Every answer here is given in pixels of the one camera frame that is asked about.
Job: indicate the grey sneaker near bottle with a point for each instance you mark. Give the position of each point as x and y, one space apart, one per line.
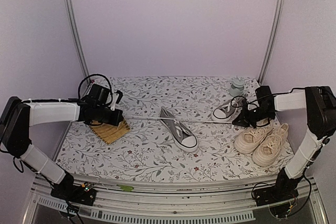
225 111

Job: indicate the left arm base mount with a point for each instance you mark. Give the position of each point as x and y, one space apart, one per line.
84 193

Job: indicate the right aluminium frame post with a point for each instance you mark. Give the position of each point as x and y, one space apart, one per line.
271 40

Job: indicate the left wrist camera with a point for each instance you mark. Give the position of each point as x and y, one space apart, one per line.
115 99

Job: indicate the aluminium front rail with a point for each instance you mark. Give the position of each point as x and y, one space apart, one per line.
200 202

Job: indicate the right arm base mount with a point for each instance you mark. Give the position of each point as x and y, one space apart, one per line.
270 194

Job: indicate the left aluminium frame post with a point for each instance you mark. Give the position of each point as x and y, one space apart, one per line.
76 38

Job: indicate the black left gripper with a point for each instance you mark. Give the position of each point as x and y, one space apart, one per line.
116 119

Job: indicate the grey sneaker with white laces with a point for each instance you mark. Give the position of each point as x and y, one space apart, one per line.
188 128

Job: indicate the aluminium frame post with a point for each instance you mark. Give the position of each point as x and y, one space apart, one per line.
271 40
76 38

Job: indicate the beige sneaker outer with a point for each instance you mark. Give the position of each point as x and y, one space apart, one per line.
268 151

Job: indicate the floral patterned table mat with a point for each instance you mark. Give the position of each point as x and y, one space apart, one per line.
147 153

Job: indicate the green tape piece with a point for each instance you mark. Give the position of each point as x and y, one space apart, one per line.
126 188

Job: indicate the beige sneaker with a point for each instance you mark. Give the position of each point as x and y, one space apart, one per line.
248 140
268 151

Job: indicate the yellow bamboo fan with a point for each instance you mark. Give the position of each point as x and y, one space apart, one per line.
109 133

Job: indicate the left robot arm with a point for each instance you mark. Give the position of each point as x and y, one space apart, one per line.
20 115

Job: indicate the beige sneaker inner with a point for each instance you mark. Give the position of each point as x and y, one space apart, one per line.
248 140

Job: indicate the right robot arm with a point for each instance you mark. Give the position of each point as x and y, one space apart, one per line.
319 103

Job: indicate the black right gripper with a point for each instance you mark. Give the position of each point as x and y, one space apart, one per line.
245 121

